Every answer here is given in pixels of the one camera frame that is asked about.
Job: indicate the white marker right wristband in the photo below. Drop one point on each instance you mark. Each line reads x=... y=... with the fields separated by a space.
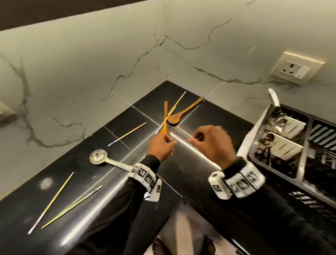
x=246 y=181

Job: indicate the blue-tipped bamboo chopstick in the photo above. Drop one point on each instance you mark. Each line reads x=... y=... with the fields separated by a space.
x=174 y=106
x=72 y=206
x=127 y=134
x=169 y=115
x=51 y=202

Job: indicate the person's left foot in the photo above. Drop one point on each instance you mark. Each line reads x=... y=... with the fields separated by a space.
x=158 y=248

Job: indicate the wooden overhead cabinet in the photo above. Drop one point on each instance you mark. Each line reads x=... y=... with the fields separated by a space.
x=52 y=13

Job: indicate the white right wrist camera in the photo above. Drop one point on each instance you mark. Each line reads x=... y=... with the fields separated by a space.
x=219 y=187

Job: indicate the brown wooden spatula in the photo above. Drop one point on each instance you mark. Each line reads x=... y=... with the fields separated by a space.
x=174 y=118

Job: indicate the white marker left wristband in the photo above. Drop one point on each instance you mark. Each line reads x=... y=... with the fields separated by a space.
x=143 y=176

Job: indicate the person's right forearm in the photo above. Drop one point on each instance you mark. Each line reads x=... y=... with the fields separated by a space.
x=275 y=218

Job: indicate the person's foot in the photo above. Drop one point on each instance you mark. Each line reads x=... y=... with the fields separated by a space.
x=208 y=245
x=158 y=248

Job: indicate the person's left forearm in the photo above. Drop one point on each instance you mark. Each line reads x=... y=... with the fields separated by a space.
x=113 y=218

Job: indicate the steel table knife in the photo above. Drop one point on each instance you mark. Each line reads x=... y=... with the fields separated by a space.
x=273 y=96

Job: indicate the person's left hand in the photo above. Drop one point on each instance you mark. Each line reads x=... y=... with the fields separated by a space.
x=160 y=147

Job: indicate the large steel ladle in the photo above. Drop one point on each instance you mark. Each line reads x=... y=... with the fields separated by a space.
x=97 y=156

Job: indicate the person's right foot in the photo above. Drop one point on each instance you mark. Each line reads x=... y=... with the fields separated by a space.
x=208 y=245

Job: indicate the person's right hand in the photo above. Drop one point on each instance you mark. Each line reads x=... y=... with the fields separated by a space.
x=214 y=144

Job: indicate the white marker wristband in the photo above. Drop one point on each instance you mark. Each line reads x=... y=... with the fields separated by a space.
x=143 y=176
x=246 y=181

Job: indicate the orange wooden spatula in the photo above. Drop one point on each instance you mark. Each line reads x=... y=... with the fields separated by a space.
x=165 y=110

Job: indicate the black slotted cutlery rack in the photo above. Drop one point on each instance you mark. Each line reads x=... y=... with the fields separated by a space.
x=304 y=168

